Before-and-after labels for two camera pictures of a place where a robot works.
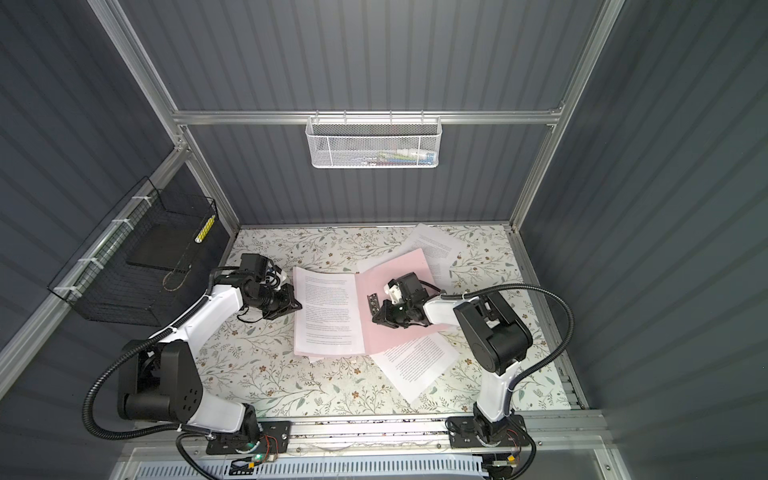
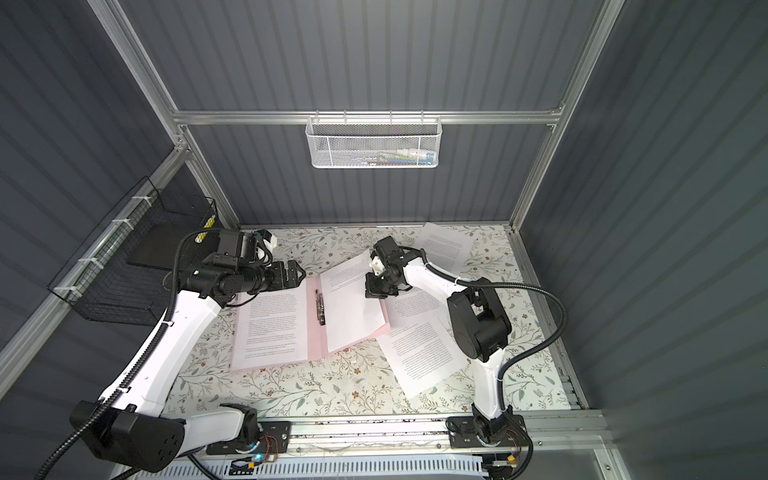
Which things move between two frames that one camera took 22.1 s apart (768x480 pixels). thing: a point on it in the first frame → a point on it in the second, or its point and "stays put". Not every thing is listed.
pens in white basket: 406,156 stays put
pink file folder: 379,338 → 304,321
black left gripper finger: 286,304 → 292,276
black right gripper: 384,320 → 372,289
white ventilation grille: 393,469 stays put
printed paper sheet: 327,312 → 272,327
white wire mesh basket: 373,142 stays put
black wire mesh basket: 149,260 stays put
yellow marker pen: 205,229 stays put
